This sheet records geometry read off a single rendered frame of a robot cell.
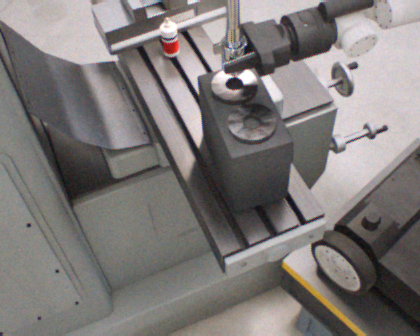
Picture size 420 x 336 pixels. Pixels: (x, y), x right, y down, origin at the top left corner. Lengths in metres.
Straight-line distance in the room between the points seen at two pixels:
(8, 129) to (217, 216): 0.45
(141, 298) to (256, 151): 1.02
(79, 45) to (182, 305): 1.62
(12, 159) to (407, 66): 2.11
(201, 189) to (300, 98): 0.55
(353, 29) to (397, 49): 1.91
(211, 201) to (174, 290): 0.79
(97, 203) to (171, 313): 0.59
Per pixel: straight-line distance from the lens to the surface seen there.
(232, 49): 1.00
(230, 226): 1.13
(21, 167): 1.24
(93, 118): 1.38
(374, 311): 1.69
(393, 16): 1.13
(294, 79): 1.66
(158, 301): 1.90
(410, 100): 2.73
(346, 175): 2.40
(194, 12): 1.51
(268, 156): 1.02
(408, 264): 1.58
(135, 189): 1.49
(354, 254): 1.53
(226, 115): 1.05
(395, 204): 1.64
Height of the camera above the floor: 1.94
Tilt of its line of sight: 54 degrees down
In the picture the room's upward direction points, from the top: 5 degrees counter-clockwise
